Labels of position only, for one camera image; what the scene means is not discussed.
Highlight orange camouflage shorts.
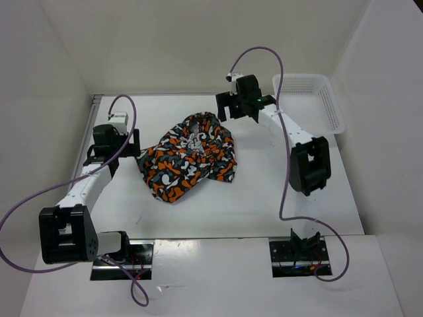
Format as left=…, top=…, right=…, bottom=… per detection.
left=137, top=112, right=237, bottom=204

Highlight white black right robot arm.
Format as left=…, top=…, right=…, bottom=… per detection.
left=216, top=72, right=332, bottom=261

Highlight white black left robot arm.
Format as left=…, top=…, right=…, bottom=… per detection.
left=38, top=123, right=140, bottom=264

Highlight white plastic basket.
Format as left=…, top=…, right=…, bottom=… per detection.
left=272, top=73, right=345, bottom=135

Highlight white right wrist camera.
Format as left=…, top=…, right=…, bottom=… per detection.
left=225, top=72, right=244, bottom=95

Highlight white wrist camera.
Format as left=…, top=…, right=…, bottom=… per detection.
left=108, top=112, right=129, bottom=135
left=225, top=72, right=244, bottom=95

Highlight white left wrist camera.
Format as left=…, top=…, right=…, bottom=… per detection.
left=108, top=112, right=129, bottom=135

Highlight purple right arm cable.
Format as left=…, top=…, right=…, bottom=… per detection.
left=229, top=46, right=350, bottom=281

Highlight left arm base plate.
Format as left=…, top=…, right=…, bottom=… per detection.
left=90, top=240, right=155, bottom=281

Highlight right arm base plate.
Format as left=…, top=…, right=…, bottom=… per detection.
left=268, top=237, right=332, bottom=278

